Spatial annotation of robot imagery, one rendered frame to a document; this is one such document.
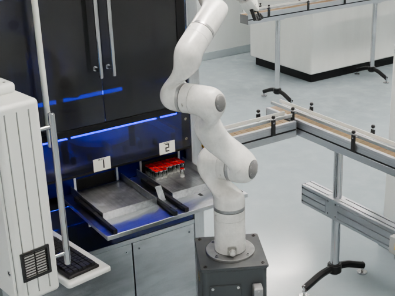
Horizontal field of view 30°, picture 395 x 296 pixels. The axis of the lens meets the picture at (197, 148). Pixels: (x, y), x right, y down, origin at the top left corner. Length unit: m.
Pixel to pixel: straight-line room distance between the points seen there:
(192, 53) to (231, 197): 0.65
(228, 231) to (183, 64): 0.74
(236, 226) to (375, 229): 1.24
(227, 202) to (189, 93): 0.52
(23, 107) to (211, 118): 0.63
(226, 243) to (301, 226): 2.18
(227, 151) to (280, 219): 2.47
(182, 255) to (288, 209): 1.57
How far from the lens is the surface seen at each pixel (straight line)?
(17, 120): 2.53
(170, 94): 2.43
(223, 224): 2.78
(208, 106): 2.37
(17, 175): 2.59
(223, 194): 2.74
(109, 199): 3.32
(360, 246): 4.76
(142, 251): 3.63
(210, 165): 2.71
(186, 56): 2.34
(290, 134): 4.07
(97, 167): 3.34
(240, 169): 2.64
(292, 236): 4.83
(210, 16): 2.44
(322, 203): 4.13
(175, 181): 3.46
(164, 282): 3.79
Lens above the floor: 2.27
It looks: 21 degrees down
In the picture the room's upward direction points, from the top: 2 degrees counter-clockwise
